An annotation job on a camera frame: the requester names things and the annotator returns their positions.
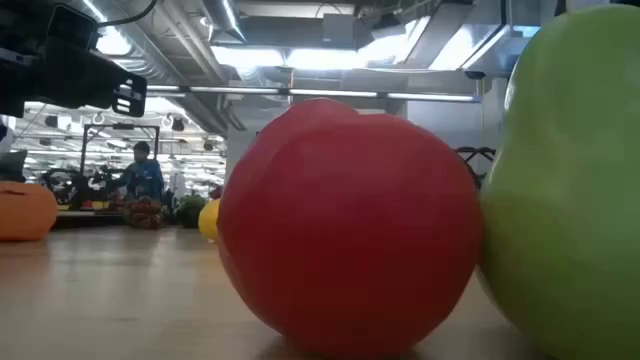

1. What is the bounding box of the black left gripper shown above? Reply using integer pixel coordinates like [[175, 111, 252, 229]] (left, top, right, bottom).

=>
[[0, 34, 149, 119]]

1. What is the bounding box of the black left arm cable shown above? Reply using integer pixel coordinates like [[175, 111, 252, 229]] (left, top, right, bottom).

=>
[[97, 0, 159, 29]]

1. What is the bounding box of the person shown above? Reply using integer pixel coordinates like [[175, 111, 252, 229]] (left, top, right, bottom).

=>
[[105, 141, 166, 202]]

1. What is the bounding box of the orange fruit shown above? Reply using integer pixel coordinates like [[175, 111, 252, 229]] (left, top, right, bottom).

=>
[[0, 180, 59, 243]]

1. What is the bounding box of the black gantry frame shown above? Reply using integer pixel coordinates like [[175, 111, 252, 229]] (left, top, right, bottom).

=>
[[78, 123, 161, 197]]

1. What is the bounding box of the yellow lemon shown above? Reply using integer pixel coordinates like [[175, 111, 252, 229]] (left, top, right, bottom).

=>
[[198, 198, 221, 243]]

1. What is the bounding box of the dark green avocado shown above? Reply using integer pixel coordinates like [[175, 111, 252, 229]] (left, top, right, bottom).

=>
[[174, 194, 208, 229]]

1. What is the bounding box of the long ceiling light bar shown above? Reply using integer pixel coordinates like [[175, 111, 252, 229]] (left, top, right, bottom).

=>
[[144, 83, 482, 104]]

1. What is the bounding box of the green pear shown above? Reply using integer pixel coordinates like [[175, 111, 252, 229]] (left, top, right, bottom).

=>
[[477, 3, 640, 360]]

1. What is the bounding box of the dark red grape bunch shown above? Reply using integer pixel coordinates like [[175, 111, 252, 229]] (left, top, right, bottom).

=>
[[123, 195, 166, 231]]

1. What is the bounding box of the silver ventilation duct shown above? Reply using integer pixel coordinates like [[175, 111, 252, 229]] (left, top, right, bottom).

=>
[[82, 0, 231, 136]]

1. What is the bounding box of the red apple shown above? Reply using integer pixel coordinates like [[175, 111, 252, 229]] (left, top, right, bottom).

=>
[[217, 97, 485, 359]]

